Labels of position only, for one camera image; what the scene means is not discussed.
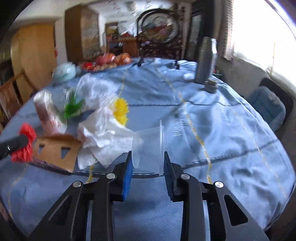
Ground plate of fruit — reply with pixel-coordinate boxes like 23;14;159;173
78;52;133;73

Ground black office chair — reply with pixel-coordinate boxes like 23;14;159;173
258;77;295;131

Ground wooden glass-door cabinet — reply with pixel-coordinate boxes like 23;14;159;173
64;5;100;66

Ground round framed decorative screen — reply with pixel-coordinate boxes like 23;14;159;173
136;9;184;63

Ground white red printed packet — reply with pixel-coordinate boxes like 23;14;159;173
33;89;68;135

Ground brown cardboard piece with cutouts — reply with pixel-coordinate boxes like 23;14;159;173
32;134;83;173

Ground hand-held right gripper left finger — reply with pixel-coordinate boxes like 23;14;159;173
24;151;134;241

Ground steel thermos bottle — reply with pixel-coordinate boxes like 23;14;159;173
194;36;218;86

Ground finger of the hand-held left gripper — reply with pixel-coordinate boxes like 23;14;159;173
0;135;28;160

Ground clear plastic cup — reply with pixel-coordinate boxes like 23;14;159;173
131;120;165;176

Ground thin white plastic bag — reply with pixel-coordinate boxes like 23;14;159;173
77;74;119;110

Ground red pom-pom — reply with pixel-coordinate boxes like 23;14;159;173
10;123;38;163

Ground cluttered wooden shelf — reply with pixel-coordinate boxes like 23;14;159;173
103;21;139;58

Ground dark tall display cabinet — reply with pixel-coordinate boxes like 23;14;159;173
184;0;205;61

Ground blue chair cushion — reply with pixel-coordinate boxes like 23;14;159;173
246;85;286;132

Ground yellow pom-pom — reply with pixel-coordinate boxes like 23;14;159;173
111;97;129;127

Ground white tissue paper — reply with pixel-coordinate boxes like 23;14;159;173
77;108;140;170

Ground wooden chair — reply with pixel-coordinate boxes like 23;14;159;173
0;69;38;127

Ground wooden door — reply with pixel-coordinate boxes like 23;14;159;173
10;24;57;91

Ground green wrapper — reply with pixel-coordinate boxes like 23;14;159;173
63;90;85;120

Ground white green ceramic pot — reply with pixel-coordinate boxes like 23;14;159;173
52;62;77;83

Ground checked window curtain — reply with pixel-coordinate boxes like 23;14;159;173
221;0;234;61

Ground blue quilted tablecloth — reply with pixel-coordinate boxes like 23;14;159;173
0;57;296;241

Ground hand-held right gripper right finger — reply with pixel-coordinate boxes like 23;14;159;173
163;151;271;241

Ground grey thermos cap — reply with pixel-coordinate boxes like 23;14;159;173
204;78;219;94

